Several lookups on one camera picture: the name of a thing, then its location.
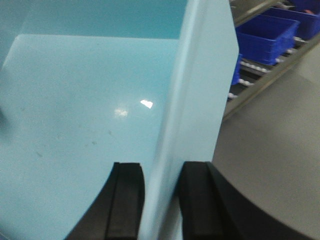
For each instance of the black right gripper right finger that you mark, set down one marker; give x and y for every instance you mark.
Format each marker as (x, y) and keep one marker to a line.
(213, 209)

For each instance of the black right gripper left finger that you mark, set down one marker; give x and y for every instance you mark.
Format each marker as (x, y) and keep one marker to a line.
(116, 212)

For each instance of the light blue bin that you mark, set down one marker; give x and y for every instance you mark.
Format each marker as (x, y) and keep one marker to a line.
(85, 84)

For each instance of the dark blue bin on shelf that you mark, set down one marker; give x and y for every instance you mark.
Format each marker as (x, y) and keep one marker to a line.
(264, 38)

